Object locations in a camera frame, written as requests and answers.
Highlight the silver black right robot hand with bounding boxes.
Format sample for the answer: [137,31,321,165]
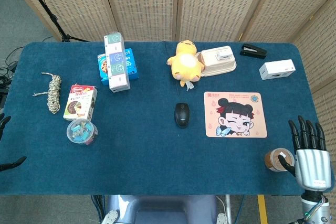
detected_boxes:
[278,115,331,192]

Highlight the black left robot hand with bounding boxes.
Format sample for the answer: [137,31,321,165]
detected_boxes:
[0,113,27,172]

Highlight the black computer mouse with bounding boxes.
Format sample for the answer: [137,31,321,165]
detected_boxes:
[174,102,191,129]

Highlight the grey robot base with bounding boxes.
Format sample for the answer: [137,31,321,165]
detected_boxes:
[101,194,229,224]

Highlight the cartoon girl mouse pad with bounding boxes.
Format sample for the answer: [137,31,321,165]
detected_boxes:
[203,91,268,138]

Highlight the brown lidded cup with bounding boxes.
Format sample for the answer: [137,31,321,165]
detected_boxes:
[264,147,296,173]

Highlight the chocolate snack box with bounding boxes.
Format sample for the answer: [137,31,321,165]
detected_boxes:
[62,84,98,122]

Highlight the clear jar of binder clips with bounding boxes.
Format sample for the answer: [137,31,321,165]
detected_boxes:
[66,119,99,146]

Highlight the white rectangular box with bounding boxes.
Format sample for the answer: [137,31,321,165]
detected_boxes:
[259,59,296,81]

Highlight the black tripod stand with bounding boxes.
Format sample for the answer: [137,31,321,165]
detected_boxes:
[18,0,90,43]

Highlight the tall white carton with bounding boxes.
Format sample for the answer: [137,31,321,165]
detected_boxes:
[103,32,131,93]

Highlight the black stapler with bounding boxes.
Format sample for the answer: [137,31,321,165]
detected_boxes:
[239,43,267,60]

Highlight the beige plastic lidded container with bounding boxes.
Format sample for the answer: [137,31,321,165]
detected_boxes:
[195,45,237,78]

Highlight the blue cookie box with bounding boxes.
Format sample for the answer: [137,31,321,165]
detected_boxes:
[97,48,140,87]

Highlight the small white charger box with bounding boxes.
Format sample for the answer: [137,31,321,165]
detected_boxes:
[215,49,229,61]

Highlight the blue table cloth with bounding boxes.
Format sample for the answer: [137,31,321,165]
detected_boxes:
[0,40,336,196]

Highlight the yellow plush toy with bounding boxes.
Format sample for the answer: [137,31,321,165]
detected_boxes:
[166,40,205,91]

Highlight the woven folding screen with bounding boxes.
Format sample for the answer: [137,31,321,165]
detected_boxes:
[4,0,336,224]

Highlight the black floor cables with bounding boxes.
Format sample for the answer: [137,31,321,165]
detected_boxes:
[0,45,25,104]

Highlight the braided rope bundle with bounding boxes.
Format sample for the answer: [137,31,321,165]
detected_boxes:
[32,72,62,115]

